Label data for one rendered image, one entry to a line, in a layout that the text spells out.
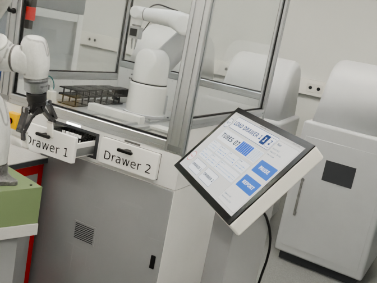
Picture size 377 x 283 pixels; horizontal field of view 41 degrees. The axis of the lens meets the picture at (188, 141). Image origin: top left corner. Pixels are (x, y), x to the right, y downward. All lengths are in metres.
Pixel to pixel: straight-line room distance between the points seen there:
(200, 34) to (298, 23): 3.28
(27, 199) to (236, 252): 0.66
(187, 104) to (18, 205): 0.76
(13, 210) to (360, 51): 3.97
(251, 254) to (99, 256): 0.91
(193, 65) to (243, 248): 0.75
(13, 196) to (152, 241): 0.75
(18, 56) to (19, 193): 0.58
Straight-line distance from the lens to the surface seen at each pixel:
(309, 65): 5.13
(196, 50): 1.97
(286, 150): 1.43
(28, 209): 1.65
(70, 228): 2.41
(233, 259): 1.61
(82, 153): 2.19
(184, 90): 1.98
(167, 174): 2.05
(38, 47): 1.95
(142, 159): 2.08
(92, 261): 2.38
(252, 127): 1.64
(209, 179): 1.56
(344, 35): 5.08
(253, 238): 1.60
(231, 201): 1.40
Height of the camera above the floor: 1.42
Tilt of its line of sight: 12 degrees down
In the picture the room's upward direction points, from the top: 11 degrees clockwise
